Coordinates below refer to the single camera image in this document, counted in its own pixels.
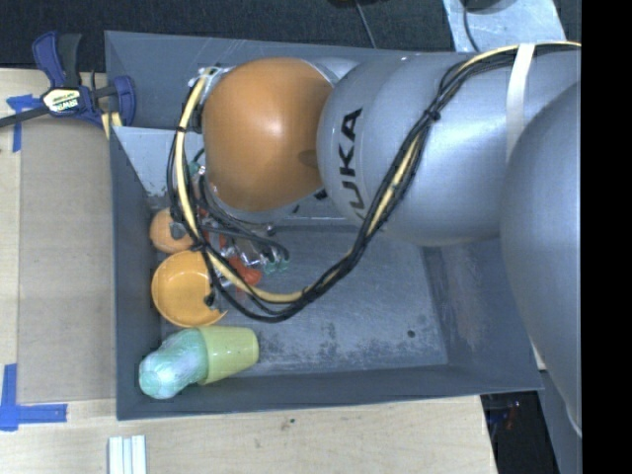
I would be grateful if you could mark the red-orange toy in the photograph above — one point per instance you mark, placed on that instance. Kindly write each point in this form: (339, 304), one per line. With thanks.
(251, 277)

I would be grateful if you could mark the orange bowl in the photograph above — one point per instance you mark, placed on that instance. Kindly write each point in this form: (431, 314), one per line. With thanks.
(180, 289)

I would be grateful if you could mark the orange ball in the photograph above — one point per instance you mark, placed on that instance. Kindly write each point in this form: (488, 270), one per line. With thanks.
(160, 232)

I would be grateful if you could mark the yellow-green cup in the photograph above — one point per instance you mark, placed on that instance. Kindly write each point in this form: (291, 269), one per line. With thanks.
(232, 351)

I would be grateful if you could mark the grey metal bin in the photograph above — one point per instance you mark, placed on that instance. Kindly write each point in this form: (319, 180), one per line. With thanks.
(345, 324)

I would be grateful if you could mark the pale wood flat board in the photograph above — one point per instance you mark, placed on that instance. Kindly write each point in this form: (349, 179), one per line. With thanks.
(64, 264)

